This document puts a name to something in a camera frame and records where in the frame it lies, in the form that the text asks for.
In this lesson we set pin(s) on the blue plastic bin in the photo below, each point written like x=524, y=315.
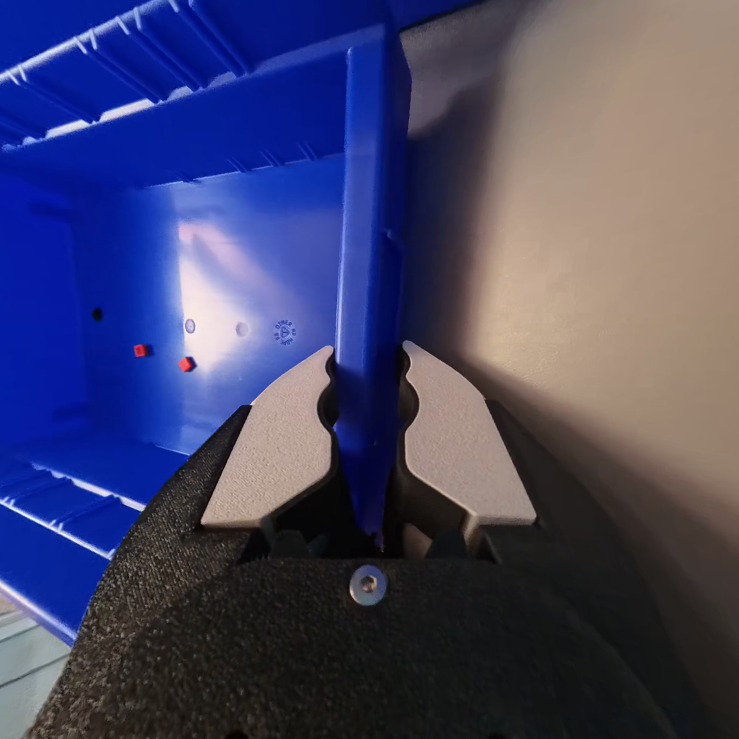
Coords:
x=231, y=260

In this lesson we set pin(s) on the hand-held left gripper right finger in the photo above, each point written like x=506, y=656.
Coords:
x=462, y=456

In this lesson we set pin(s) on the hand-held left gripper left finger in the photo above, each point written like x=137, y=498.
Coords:
x=271, y=450

